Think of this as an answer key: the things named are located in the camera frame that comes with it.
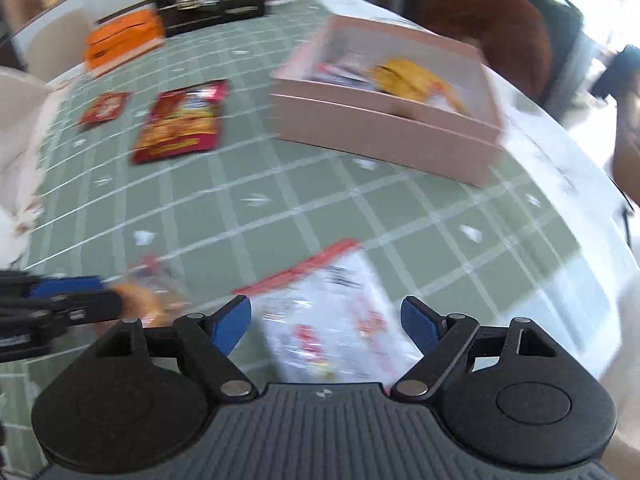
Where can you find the green checked tablecloth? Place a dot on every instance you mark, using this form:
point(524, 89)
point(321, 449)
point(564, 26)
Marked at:
point(300, 200)

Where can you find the small red snack packet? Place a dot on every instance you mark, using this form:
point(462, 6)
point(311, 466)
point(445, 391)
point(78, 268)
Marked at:
point(105, 108)

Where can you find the brown round cushion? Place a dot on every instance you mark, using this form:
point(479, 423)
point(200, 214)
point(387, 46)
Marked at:
point(495, 20)

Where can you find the white fluffy cloth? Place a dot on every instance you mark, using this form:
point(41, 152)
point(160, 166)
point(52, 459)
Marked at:
point(20, 150)

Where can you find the black mesh chair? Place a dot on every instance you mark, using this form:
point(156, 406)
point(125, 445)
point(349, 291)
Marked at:
point(565, 35)

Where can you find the yellow snack packet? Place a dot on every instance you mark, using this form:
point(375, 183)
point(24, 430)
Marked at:
point(405, 77)

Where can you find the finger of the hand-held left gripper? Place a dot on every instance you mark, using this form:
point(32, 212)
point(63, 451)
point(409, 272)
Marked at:
point(95, 306)
point(65, 287)

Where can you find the large red snack packet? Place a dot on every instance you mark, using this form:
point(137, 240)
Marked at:
point(180, 125)

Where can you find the white red-edged snack packet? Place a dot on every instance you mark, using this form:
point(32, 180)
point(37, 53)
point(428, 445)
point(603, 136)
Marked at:
point(335, 320)

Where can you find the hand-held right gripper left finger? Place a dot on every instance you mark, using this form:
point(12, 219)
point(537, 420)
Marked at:
point(230, 325)

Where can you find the clear-wrapped brown pastry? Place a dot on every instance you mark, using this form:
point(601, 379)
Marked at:
point(145, 302)

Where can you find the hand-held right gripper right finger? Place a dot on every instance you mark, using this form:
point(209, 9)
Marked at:
point(422, 325)

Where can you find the pink cardboard box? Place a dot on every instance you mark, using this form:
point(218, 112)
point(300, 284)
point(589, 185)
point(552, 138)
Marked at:
point(390, 135)

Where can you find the orange packet box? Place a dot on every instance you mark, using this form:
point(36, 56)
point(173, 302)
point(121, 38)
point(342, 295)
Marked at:
point(122, 40)

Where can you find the white chair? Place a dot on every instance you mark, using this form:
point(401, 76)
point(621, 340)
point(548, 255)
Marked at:
point(55, 45)

